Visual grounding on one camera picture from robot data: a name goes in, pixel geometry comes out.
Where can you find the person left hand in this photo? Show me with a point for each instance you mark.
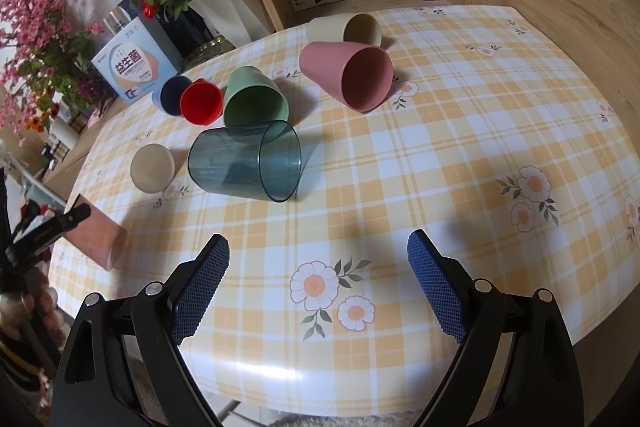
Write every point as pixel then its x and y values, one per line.
pixel 16 309

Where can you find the green gold round tin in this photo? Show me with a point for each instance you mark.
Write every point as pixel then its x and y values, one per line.
pixel 206 52

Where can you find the translucent teal plastic cup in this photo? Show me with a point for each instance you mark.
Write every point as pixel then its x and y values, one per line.
pixel 257 161

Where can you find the green plastic cup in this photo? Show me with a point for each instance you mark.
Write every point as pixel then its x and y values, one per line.
pixel 253 98

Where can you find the pink plastic cup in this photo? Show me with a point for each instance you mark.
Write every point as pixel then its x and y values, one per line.
pixel 355 74

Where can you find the pink cherry blossom branches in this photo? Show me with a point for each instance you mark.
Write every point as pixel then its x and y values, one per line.
pixel 49 64

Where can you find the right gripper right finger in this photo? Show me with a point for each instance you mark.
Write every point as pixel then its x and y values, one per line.
pixel 540 385

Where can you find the white plastic cup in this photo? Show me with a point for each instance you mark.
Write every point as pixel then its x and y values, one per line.
pixel 152 169

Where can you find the white probiotic box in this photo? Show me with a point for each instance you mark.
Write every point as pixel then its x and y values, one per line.
pixel 138 57

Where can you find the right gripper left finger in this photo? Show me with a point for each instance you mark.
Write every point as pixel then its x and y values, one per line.
pixel 94 386

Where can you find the white faceted vase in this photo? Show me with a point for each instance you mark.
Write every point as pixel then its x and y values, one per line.
pixel 239 21

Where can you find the translucent brown plastic cup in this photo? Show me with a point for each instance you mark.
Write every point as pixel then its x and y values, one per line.
pixel 98 237

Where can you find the yellow plaid floral tablecloth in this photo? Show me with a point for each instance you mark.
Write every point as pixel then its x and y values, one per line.
pixel 492 141

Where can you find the beige plastic cup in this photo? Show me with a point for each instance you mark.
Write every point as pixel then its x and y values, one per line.
pixel 346 27

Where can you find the blue plastic cup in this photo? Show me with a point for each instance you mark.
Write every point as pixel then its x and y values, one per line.
pixel 166 96

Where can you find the red plastic cup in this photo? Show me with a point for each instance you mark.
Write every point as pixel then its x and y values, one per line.
pixel 201 103

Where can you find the silver blue box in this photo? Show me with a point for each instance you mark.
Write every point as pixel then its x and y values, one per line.
pixel 119 17

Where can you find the wooden low cabinet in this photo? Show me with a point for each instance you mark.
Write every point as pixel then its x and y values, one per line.
pixel 64 175

